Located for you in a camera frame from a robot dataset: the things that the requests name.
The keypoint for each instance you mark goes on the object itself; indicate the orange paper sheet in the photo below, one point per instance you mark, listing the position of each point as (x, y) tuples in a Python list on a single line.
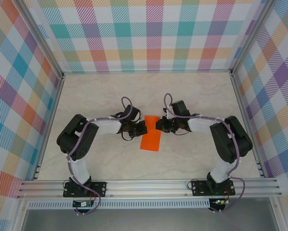
[(151, 142)]

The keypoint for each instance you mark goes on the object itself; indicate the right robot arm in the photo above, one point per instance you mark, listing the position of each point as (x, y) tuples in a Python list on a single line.
[(228, 142)]

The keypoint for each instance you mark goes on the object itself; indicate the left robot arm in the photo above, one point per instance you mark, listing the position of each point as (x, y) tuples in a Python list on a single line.
[(79, 137)]

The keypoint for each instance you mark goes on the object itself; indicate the small circuit board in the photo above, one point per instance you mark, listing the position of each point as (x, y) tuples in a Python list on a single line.
[(219, 201), (82, 204)]

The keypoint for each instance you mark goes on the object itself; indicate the grey metal shelf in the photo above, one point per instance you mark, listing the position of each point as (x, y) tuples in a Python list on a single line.
[(146, 221)]

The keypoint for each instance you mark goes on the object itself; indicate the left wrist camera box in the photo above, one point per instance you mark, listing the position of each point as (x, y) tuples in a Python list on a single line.
[(132, 113)]

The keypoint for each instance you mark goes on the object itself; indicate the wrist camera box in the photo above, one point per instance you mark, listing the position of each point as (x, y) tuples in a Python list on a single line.
[(180, 108), (132, 113)]

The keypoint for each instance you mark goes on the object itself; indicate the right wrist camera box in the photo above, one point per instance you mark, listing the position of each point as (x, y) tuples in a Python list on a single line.
[(180, 108)]

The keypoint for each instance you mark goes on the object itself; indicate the thin aluminium wall rail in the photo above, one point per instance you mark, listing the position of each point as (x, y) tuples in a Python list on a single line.
[(146, 72)]

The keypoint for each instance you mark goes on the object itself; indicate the aluminium frame rail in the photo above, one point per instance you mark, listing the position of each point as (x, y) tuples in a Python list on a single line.
[(148, 187)]

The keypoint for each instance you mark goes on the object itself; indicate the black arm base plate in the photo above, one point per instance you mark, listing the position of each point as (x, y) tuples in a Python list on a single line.
[(99, 188), (199, 188)]

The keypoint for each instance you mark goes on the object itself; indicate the aluminium side rail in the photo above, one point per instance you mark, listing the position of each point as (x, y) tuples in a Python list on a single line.
[(50, 125), (245, 115)]

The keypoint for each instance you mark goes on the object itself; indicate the aluminium corner post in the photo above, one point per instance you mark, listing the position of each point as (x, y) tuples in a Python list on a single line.
[(253, 36), (41, 36)]

